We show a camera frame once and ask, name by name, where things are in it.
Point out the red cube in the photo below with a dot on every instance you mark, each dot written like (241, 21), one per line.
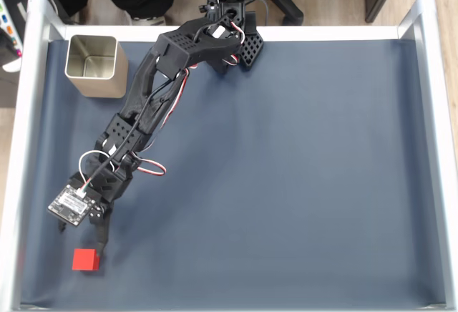
(84, 260)

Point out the dark blue mat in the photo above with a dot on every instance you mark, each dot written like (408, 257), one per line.
(286, 201)

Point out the bare camera circuit board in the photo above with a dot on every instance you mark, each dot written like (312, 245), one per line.
(71, 205)

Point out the square metal tin container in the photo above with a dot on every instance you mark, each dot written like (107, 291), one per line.
(107, 86)

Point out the white device with coloured buttons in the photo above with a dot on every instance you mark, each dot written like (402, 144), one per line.
(9, 33)

